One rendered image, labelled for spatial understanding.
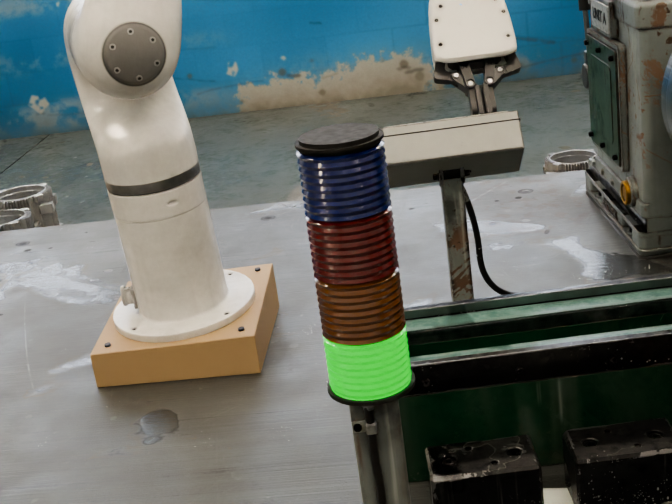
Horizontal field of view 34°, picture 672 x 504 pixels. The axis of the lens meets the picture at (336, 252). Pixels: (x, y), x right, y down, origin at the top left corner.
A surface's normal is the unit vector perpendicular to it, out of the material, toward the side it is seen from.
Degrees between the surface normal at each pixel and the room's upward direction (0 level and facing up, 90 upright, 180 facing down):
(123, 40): 78
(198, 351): 90
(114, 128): 36
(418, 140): 50
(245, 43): 90
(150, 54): 89
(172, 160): 88
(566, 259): 0
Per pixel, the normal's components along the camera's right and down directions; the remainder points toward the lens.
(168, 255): 0.15, 0.37
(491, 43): -0.04, -0.34
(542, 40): -0.06, 0.35
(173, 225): 0.36, 0.33
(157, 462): -0.13, -0.93
